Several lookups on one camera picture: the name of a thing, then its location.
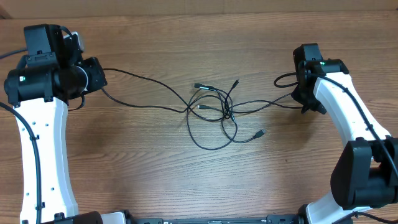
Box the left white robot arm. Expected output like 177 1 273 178
4 24 107 223

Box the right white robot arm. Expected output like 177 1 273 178
292 44 397 223

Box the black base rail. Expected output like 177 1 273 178
132 215 305 224

